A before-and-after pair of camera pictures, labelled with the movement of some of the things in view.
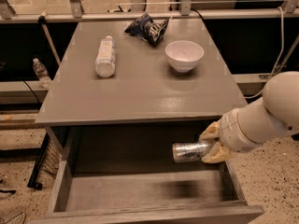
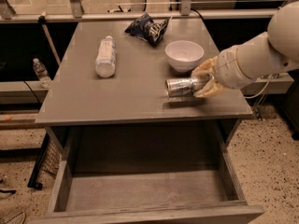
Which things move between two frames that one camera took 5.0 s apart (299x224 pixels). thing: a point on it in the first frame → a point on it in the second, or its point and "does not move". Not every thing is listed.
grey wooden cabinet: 117,104 does not move
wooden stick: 41,21 does not move
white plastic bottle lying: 106,60 does not move
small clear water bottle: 41,73 does not move
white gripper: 228,132 → 228,67
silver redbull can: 189,151 → 187,87
